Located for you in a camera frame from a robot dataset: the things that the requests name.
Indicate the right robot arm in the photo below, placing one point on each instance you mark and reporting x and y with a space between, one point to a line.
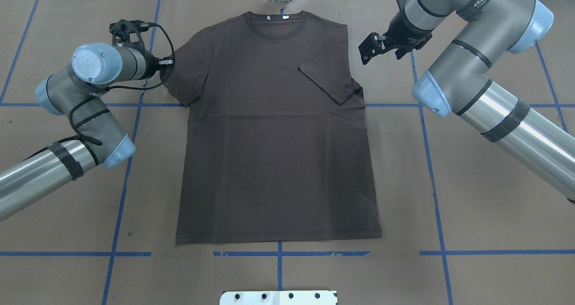
458 81

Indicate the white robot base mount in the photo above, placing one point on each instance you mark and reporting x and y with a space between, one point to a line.
290 297

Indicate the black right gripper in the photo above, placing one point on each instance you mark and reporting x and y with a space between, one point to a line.
398 34

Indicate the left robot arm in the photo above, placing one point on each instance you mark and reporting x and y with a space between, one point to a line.
75 93

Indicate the dark brown t-shirt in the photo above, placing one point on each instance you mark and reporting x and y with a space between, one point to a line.
277 143

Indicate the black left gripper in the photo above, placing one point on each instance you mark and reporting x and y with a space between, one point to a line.
153 65

